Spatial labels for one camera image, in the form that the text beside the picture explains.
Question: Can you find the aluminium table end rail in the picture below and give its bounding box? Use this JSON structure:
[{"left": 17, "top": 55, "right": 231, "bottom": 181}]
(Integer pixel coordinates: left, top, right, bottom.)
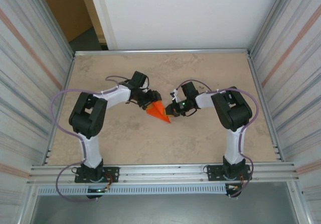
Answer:
[{"left": 73, "top": 48, "right": 252, "bottom": 58}]

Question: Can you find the orange paper sheet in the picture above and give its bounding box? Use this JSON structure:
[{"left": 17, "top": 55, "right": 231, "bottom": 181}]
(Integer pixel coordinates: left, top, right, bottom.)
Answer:
[{"left": 146, "top": 100, "right": 172, "bottom": 124}]

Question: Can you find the grey slotted cable duct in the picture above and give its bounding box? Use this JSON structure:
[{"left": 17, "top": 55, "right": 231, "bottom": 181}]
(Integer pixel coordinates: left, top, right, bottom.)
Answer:
[{"left": 37, "top": 183, "right": 226, "bottom": 196}]

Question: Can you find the white door frame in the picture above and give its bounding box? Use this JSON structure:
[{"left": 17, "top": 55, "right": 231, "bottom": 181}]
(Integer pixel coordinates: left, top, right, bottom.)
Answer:
[{"left": 86, "top": 0, "right": 118, "bottom": 51}]

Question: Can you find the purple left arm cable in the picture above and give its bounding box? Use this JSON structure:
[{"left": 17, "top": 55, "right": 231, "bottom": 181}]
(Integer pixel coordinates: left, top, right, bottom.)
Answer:
[{"left": 51, "top": 75, "right": 131, "bottom": 202}]

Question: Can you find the brown wooden door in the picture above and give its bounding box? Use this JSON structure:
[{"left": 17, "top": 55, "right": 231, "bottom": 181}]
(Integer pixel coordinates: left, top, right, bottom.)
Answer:
[{"left": 37, "top": 0, "right": 101, "bottom": 44}]

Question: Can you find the long aluminium base rail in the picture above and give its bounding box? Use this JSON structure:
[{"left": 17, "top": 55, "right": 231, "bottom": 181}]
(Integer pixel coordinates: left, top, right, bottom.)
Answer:
[{"left": 29, "top": 161, "right": 299, "bottom": 186}]

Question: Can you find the grey metal lower panel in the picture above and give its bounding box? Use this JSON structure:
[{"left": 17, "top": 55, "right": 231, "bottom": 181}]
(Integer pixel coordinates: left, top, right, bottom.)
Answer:
[{"left": 25, "top": 181, "right": 305, "bottom": 224}]

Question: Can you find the corrugated translucent side panel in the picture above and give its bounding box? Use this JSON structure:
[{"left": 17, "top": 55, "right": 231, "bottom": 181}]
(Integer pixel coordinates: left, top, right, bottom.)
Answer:
[
  {"left": 0, "top": 0, "right": 75, "bottom": 192},
  {"left": 250, "top": 0, "right": 321, "bottom": 192}
]

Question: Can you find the aluminium side frame rail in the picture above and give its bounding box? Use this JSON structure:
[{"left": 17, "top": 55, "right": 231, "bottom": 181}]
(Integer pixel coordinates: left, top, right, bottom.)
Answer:
[
  {"left": 42, "top": 55, "right": 76, "bottom": 166},
  {"left": 247, "top": 55, "right": 285, "bottom": 162}
]

